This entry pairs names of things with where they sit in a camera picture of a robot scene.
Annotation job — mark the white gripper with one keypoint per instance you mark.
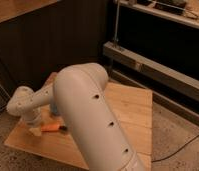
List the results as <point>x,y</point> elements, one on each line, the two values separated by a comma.
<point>33,119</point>

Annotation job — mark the orange pepper with dark stem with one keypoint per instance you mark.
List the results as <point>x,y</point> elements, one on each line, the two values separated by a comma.
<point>53,127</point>

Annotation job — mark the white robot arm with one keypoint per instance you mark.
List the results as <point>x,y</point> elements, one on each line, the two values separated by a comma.
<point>78,93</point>

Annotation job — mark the blue cup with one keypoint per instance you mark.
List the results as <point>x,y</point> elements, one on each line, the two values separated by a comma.
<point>54,110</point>

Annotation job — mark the dark wood cabinet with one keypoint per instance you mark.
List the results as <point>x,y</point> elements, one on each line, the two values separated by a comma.
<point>48,39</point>

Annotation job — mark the grey metal shelf frame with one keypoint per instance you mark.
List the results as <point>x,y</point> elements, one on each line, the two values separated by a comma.
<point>157,50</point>

